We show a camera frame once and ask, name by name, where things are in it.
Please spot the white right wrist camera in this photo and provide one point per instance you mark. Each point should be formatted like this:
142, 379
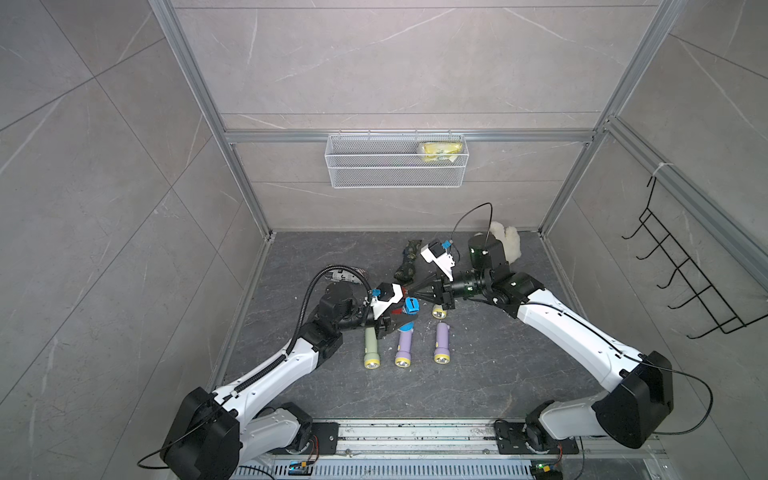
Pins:
439, 254

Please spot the green flashlight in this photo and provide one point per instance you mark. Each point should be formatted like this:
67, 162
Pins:
371, 353
438, 312

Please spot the white wire mesh basket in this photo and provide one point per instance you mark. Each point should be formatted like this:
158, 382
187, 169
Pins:
357, 161

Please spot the yellow item in basket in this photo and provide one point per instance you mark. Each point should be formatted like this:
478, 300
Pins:
440, 151

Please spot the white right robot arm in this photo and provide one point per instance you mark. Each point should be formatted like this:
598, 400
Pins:
637, 388

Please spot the white plush toy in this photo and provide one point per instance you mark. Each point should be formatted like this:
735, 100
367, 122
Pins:
510, 239

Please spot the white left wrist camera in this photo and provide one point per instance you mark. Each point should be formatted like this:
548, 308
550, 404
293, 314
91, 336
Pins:
384, 296

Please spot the purple flashlight middle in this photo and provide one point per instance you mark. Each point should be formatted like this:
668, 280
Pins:
404, 357

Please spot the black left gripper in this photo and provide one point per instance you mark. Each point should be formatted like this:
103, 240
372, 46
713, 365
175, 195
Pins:
387, 326

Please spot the blue flashlight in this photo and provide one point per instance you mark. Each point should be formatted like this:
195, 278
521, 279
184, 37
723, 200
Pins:
411, 306

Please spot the purple flashlight right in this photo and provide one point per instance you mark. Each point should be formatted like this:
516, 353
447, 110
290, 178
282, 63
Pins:
442, 353

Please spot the black wire hook rack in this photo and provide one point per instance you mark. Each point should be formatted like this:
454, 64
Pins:
699, 288

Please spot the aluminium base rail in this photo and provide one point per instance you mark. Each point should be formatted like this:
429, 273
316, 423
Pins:
454, 449

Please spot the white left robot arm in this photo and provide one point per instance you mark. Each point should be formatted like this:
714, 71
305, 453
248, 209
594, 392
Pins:
214, 432

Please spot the dark floral bow tie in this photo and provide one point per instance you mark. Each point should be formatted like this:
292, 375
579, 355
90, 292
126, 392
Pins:
406, 272

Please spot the purple flashlight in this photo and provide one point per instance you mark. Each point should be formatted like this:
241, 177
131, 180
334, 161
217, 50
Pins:
442, 353
404, 357

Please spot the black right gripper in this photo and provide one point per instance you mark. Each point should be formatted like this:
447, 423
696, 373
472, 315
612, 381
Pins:
434, 285

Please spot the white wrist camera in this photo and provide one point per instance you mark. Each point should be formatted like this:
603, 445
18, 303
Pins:
439, 254
384, 296

